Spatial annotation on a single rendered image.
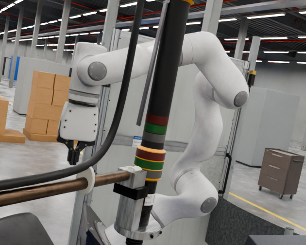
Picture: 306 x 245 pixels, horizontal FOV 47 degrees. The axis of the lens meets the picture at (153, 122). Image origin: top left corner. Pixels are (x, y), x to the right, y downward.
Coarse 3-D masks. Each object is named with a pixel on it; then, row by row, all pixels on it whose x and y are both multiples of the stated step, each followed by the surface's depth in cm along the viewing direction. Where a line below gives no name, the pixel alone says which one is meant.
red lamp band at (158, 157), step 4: (136, 148) 52; (136, 152) 51; (140, 152) 50; (144, 152) 50; (148, 152) 50; (152, 152) 50; (140, 156) 50; (144, 156) 50; (148, 156) 50; (152, 156) 50; (156, 156) 50; (160, 156) 50; (164, 156) 51; (156, 160) 50; (160, 160) 51
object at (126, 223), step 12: (120, 168) 48; (132, 180) 47; (144, 180) 49; (120, 192) 49; (132, 192) 48; (144, 192) 49; (120, 204) 50; (132, 204) 49; (120, 216) 50; (132, 216) 49; (120, 228) 50; (132, 228) 49; (144, 228) 51; (156, 228) 52; (144, 240) 50
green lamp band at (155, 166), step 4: (136, 160) 51; (140, 160) 50; (144, 160) 50; (136, 164) 51; (140, 164) 50; (144, 164) 50; (148, 164) 50; (152, 164) 50; (156, 164) 50; (160, 164) 51; (148, 168) 50; (152, 168) 50; (156, 168) 50; (160, 168) 51
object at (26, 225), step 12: (12, 216) 54; (24, 216) 56; (36, 216) 59; (0, 228) 51; (12, 228) 52; (24, 228) 54; (36, 228) 56; (0, 240) 49; (12, 240) 51; (24, 240) 52; (36, 240) 54; (48, 240) 56
